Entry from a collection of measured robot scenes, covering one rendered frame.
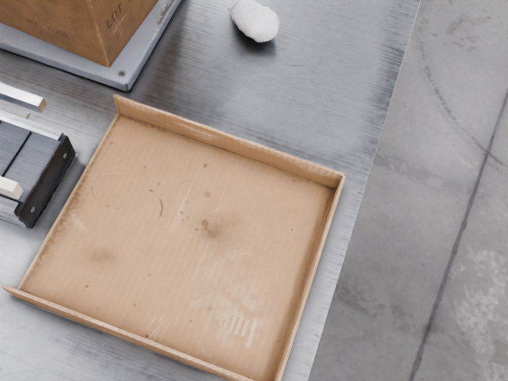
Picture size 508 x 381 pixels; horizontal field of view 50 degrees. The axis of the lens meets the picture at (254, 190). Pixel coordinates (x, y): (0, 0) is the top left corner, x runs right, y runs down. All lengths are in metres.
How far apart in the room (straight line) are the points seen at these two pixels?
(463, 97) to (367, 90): 1.19
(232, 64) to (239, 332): 0.37
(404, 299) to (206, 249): 1.00
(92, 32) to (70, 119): 0.12
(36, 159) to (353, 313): 1.05
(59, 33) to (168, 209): 0.27
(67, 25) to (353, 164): 0.39
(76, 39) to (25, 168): 0.18
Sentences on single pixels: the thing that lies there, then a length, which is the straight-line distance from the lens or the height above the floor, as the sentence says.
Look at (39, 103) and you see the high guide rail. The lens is 0.60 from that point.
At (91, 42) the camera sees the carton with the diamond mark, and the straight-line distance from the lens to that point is 0.73.
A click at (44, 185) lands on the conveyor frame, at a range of 0.67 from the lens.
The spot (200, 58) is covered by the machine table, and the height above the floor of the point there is 0.83.
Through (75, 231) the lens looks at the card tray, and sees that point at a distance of 0.66.
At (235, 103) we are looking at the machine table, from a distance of 0.73.
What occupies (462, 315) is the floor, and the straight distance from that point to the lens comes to 1.61.
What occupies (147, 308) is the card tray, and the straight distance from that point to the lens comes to 0.62.
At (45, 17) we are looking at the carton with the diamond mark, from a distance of 0.75.
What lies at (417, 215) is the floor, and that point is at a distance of 1.67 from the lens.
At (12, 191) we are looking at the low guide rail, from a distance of 0.61.
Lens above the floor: 1.43
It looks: 64 degrees down
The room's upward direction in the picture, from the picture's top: 9 degrees clockwise
